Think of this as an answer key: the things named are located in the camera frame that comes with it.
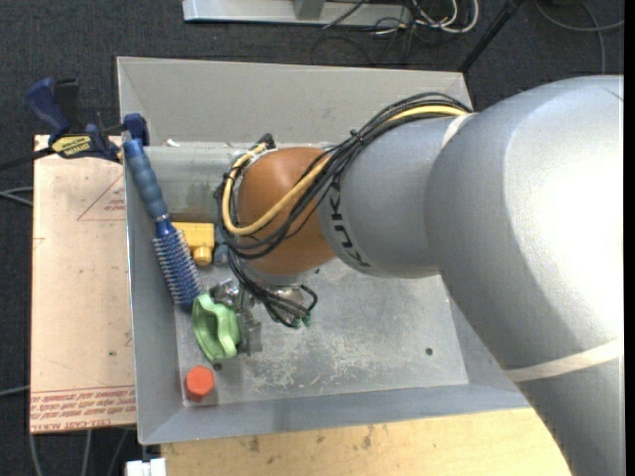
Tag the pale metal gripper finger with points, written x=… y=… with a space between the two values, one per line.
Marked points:
x=252 y=335
x=227 y=293

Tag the green plastic toy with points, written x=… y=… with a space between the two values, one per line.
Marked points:
x=214 y=326

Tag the blue round hairbrush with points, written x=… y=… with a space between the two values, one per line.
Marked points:
x=171 y=261

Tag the yellow toy block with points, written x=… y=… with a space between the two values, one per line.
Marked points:
x=196 y=236

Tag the orange-red hexagonal cap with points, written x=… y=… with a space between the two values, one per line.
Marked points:
x=199 y=382

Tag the grey metal bin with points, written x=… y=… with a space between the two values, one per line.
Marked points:
x=357 y=355

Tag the brown cardboard board red print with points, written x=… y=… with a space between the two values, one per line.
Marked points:
x=79 y=285

